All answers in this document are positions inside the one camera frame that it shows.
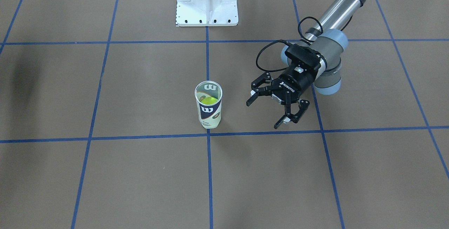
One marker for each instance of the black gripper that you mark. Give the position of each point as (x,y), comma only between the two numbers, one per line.
(295,83)

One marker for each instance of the yellow tennis ball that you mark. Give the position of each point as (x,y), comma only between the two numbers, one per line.
(208,101)

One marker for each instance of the white tennis ball can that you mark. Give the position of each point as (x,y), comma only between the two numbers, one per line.
(209,116)

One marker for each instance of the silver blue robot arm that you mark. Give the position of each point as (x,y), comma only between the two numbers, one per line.
(327,37)

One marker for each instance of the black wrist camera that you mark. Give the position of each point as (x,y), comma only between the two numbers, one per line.
(304,57)

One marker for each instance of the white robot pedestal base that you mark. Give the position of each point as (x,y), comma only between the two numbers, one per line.
(206,13)

